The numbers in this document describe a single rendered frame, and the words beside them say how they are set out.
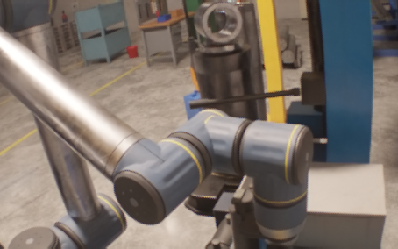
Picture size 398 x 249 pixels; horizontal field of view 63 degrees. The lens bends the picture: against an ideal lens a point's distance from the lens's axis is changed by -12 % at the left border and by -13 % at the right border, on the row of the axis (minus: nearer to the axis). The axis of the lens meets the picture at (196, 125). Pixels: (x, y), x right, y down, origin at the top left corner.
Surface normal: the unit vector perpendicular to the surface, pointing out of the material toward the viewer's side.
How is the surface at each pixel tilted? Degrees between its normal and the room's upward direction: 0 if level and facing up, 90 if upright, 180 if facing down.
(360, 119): 90
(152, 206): 90
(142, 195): 85
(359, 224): 90
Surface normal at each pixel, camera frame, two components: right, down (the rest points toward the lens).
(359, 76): -0.38, 0.43
